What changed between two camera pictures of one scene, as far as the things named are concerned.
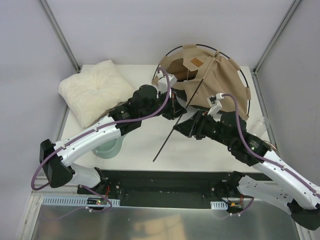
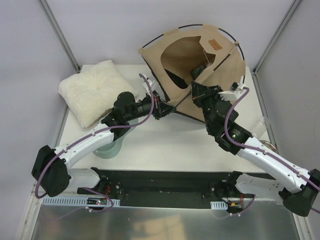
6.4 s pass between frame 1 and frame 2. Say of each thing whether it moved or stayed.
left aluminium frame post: stayed
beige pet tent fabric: moved
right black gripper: moved
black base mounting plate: stayed
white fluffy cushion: stayed
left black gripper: moved
